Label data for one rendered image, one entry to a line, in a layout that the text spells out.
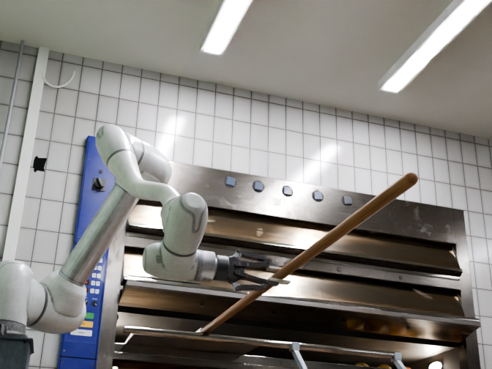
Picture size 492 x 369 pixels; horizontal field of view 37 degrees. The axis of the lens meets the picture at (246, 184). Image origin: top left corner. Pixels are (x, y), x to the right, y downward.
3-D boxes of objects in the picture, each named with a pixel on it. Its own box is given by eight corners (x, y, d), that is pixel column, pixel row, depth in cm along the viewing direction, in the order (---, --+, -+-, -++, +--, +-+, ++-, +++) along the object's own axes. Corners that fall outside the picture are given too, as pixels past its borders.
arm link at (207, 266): (190, 284, 216) (209, 286, 218) (198, 275, 208) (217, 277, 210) (192, 255, 220) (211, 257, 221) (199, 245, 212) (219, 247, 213)
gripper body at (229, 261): (211, 257, 221) (240, 261, 223) (209, 284, 217) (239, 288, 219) (217, 250, 214) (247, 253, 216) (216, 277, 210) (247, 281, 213)
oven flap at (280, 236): (126, 230, 340) (128, 199, 354) (459, 276, 390) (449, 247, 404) (128, 224, 337) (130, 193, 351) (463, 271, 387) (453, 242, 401)
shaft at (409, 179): (420, 184, 150) (419, 170, 151) (407, 182, 149) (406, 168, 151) (207, 335, 301) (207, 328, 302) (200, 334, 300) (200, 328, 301)
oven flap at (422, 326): (126, 285, 315) (118, 305, 330) (481, 326, 365) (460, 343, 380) (127, 280, 317) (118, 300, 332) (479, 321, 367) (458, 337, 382)
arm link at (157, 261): (191, 291, 213) (202, 258, 205) (138, 284, 209) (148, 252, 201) (189, 264, 221) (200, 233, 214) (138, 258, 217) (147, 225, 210)
